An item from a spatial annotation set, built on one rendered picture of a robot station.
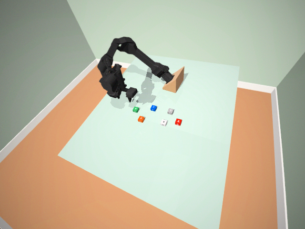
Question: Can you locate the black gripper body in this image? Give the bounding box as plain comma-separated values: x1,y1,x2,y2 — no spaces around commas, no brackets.
116,78,138,98

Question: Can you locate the green block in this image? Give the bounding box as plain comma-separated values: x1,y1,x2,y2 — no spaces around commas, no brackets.
133,107,139,113

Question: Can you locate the blue digit block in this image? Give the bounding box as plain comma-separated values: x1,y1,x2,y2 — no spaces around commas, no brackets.
151,105,157,111

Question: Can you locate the red block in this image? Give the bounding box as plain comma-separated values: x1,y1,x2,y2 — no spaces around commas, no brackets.
175,119,182,126

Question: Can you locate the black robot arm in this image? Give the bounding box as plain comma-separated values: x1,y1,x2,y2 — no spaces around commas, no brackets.
97,37,175,98

